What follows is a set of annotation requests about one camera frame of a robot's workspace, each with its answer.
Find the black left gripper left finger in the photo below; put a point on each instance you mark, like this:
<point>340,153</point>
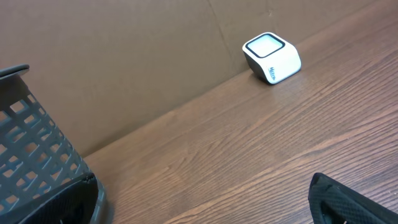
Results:
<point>73,202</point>

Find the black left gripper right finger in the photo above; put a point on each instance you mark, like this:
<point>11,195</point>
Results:
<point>332,202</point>

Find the white barcode scanner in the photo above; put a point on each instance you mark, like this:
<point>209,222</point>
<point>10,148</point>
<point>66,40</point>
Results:
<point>271,58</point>

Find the grey plastic mesh basket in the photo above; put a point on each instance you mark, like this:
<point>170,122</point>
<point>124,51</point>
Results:
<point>36,157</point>

